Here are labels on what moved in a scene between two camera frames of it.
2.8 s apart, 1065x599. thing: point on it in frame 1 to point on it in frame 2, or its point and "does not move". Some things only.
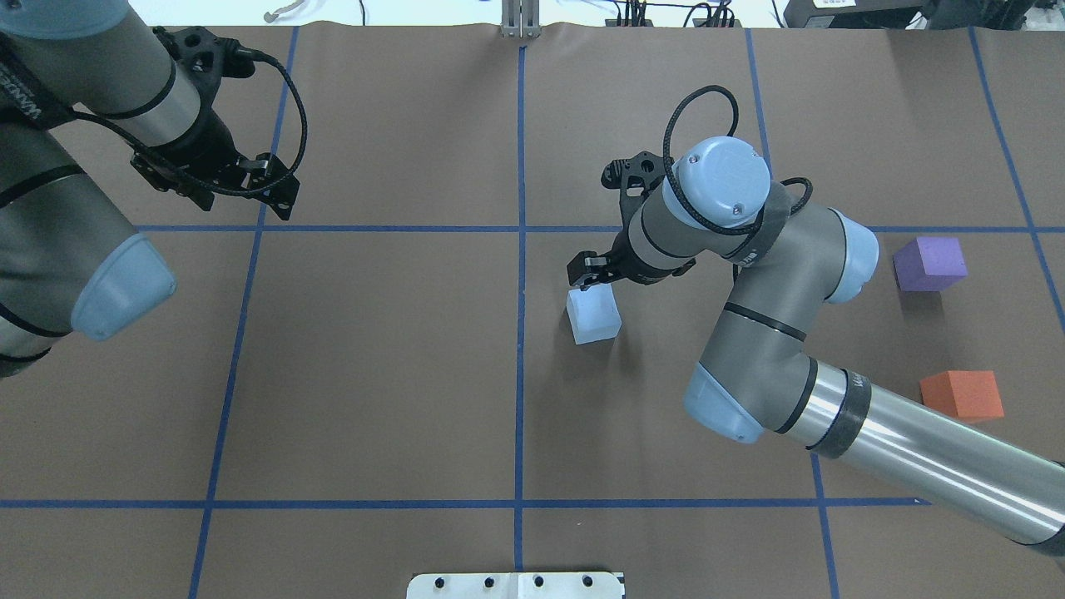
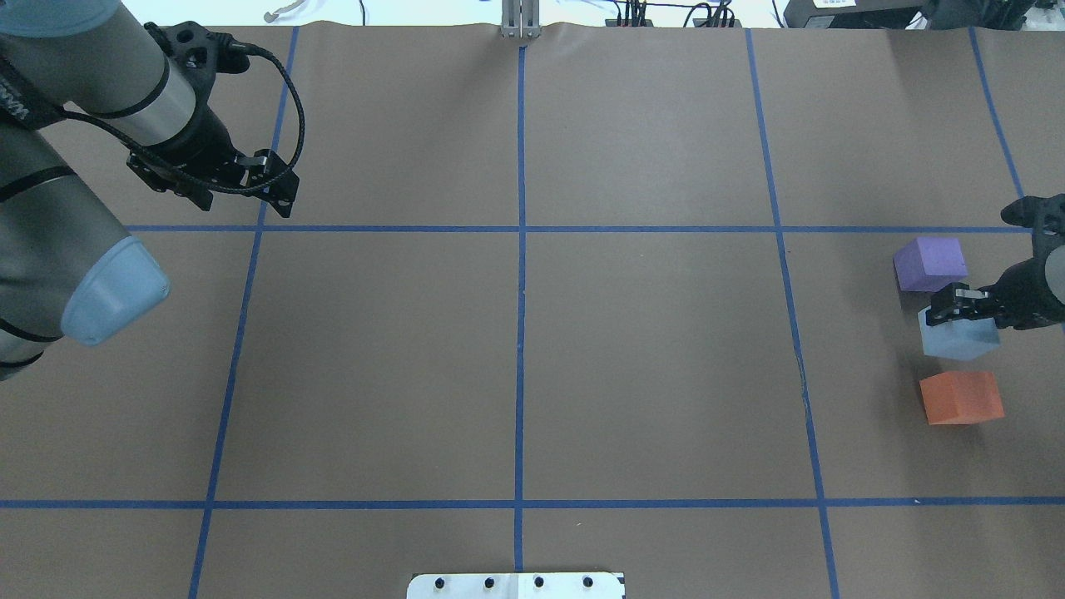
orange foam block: [963, 393] does not move
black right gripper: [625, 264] to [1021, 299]
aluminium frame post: [521, 18] does not move
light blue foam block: [594, 314] to [963, 339]
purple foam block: [929, 264] does not move
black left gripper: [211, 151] does not move
